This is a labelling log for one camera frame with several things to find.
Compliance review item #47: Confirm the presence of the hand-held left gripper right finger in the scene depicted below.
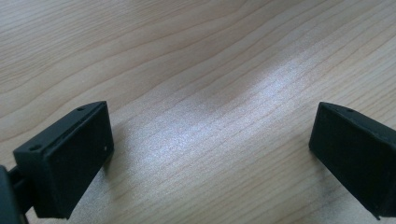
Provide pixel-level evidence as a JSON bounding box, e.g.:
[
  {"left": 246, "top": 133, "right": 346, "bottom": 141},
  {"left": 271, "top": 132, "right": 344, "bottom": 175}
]
[{"left": 308, "top": 101, "right": 396, "bottom": 220}]

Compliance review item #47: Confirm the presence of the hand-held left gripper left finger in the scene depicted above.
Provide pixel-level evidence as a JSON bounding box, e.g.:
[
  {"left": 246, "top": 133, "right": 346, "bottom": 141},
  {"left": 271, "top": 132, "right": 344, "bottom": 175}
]
[{"left": 12, "top": 100, "right": 115, "bottom": 219}]

